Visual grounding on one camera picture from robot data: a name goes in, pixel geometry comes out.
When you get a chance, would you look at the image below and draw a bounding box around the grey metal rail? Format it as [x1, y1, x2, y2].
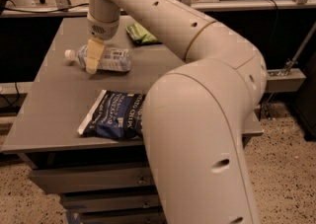
[0, 0, 316, 18]

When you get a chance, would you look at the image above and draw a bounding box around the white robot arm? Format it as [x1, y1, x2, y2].
[88, 0, 267, 224]

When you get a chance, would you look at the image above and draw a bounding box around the grey drawer cabinet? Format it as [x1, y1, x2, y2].
[0, 15, 265, 224]

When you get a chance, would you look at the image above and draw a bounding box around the black cable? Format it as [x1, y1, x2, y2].
[4, 2, 91, 14]

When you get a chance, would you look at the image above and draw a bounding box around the green chip bag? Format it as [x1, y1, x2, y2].
[126, 23, 159, 45]

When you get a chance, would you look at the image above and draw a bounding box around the clear blue-label plastic bottle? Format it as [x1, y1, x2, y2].
[64, 44, 132, 74]

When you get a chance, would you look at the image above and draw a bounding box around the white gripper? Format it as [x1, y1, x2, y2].
[86, 14, 119, 74]

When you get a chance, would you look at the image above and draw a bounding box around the blue kettle chip bag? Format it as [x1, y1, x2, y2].
[77, 90, 145, 139]

